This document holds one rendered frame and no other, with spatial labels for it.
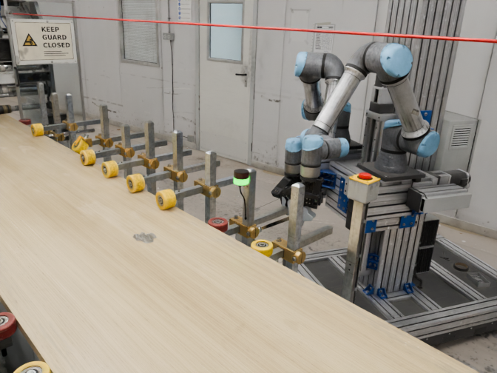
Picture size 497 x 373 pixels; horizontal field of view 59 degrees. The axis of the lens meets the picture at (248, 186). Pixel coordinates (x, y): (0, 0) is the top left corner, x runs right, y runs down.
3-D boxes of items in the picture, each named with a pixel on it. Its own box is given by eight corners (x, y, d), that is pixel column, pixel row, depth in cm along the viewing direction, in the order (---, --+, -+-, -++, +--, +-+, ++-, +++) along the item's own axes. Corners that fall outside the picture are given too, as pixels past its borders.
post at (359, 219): (344, 311, 158) (359, 195, 142) (355, 317, 155) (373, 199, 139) (336, 316, 155) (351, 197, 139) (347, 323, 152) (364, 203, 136)
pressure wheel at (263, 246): (249, 265, 167) (251, 237, 163) (271, 265, 167) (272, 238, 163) (250, 276, 159) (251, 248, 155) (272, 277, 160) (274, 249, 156)
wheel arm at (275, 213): (282, 212, 207) (283, 204, 206) (288, 214, 205) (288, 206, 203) (210, 240, 179) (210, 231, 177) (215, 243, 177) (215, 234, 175)
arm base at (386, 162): (393, 162, 216) (397, 142, 212) (414, 172, 202) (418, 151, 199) (367, 164, 211) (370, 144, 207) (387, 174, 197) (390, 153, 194)
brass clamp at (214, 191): (203, 188, 206) (203, 177, 205) (222, 196, 197) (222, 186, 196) (192, 191, 202) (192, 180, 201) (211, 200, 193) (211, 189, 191)
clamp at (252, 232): (237, 226, 193) (237, 215, 191) (259, 237, 184) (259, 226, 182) (228, 229, 189) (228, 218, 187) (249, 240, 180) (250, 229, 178)
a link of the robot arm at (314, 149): (330, 138, 161) (310, 140, 157) (327, 166, 165) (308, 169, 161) (316, 132, 167) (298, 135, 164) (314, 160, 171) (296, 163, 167)
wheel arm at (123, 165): (188, 153, 254) (188, 147, 253) (192, 155, 252) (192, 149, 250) (107, 170, 222) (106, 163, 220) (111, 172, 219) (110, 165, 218)
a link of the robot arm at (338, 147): (333, 132, 176) (311, 135, 171) (352, 139, 167) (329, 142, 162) (331, 152, 179) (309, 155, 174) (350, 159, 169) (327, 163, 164)
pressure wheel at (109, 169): (112, 157, 221) (120, 168, 218) (109, 167, 226) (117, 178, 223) (101, 158, 217) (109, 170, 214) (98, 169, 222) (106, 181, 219)
